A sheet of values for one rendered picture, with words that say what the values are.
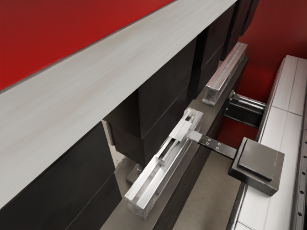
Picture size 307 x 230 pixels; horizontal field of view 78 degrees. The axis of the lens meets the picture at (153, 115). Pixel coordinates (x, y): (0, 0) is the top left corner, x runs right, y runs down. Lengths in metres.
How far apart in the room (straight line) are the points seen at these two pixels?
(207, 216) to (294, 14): 1.32
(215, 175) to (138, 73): 1.56
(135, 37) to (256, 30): 1.15
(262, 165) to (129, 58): 0.46
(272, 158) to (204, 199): 1.07
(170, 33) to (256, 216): 0.45
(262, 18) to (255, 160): 0.89
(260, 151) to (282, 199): 0.12
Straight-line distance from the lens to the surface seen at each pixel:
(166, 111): 0.29
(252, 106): 0.99
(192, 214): 1.54
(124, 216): 0.61
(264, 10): 1.26
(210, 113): 0.86
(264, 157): 0.57
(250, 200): 0.55
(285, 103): 0.86
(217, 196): 1.63
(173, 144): 0.56
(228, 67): 0.99
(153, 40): 0.19
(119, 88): 0.16
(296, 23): 1.27
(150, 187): 0.53
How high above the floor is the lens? 1.46
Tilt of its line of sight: 46 degrees down
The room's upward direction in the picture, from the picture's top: straight up
